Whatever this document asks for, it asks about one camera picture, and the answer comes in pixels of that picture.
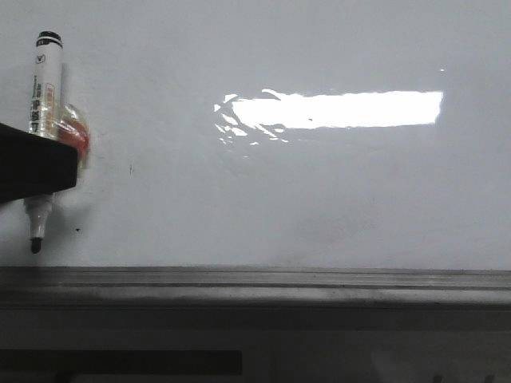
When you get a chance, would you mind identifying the black white whiteboard marker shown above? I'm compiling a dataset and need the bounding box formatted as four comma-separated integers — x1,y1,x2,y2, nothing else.
24,30,63,254

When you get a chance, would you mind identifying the grey metal whiteboard tray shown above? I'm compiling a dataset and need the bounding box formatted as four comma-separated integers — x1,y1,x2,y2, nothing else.
1,267,510,310

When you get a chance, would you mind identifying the white whiteboard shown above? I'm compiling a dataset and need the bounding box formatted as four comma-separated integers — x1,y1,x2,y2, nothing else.
1,1,510,270

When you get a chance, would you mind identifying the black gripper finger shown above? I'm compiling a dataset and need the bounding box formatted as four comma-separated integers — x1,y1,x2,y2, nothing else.
1,124,77,203

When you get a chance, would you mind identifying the red round magnet taped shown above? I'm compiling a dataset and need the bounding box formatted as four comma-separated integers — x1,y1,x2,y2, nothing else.
56,104,90,172

